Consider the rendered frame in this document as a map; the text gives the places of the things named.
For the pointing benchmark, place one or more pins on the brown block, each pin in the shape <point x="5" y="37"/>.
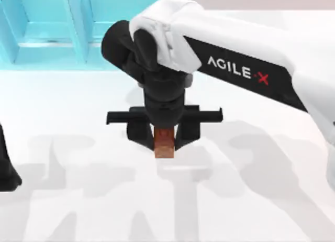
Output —
<point x="164" y="145"/>

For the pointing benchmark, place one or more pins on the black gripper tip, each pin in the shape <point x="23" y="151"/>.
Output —
<point x="8" y="171"/>

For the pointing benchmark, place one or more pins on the light blue rack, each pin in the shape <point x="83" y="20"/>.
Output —
<point x="52" y="30"/>

